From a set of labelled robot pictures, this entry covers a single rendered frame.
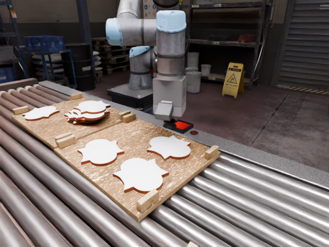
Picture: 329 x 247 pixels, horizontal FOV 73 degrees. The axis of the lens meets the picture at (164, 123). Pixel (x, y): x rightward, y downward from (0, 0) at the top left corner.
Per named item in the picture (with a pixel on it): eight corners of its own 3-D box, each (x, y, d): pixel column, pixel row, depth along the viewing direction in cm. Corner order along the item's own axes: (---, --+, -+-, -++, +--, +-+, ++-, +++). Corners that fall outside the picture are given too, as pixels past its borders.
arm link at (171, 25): (184, 11, 60) (188, 10, 52) (183, 54, 64) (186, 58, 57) (155, 11, 59) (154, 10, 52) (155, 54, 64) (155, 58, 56)
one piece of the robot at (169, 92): (143, 68, 55) (145, 128, 62) (178, 70, 53) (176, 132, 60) (158, 61, 65) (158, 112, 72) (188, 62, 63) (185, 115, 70)
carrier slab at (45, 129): (83, 99, 122) (82, 96, 121) (133, 118, 98) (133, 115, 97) (11, 118, 98) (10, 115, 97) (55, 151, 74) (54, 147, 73)
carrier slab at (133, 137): (135, 120, 96) (135, 117, 95) (220, 156, 71) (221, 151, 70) (54, 153, 73) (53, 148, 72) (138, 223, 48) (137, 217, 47)
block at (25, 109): (28, 111, 102) (26, 105, 101) (29, 111, 101) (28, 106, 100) (13, 114, 98) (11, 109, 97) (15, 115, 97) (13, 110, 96)
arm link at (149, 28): (145, 18, 70) (143, 18, 60) (180, 18, 70) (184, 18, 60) (145, 44, 73) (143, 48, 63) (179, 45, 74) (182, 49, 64)
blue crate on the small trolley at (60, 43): (44, 48, 400) (41, 35, 391) (66, 49, 384) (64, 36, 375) (26, 50, 367) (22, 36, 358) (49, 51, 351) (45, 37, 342)
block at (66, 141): (74, 140, 77) (73, 134, 76) (77, 142, 76) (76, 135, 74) (57, 147, 73) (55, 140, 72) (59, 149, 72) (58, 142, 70)
